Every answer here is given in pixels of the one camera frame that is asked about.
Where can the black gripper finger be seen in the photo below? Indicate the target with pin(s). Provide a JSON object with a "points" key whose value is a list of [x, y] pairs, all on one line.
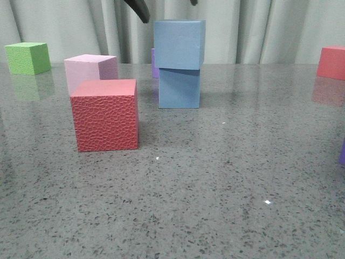
{"points": [[140, 8], [194, 2]]}

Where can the light blue foam cube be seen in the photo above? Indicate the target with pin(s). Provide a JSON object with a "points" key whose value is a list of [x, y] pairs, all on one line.
{"points": [[179, 88]]}

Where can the grey-green curtain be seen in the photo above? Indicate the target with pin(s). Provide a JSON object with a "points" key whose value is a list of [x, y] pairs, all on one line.
{"points": [[245, 32]]}

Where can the purple foam cube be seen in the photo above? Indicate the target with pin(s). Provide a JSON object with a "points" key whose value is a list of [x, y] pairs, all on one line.
{"points": [[154, 69]]}

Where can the pink foam cube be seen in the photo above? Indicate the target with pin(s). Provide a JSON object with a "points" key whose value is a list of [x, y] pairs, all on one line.
{"points": [[89, 67]]}

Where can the red textured foam cube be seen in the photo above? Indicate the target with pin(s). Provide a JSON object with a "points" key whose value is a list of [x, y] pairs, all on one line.
{"points": [[105, 115]]}

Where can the green foam cube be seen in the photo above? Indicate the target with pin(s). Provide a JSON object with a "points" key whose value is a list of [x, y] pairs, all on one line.
{"points": [[28, 58]]}

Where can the red foam cube far right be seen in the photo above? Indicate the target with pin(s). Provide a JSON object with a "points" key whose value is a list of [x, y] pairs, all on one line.
{"points": [[331, 63]]}

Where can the purple cube at right edge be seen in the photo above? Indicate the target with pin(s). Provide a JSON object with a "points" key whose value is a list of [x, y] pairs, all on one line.
{"points": [[342, 154]]}

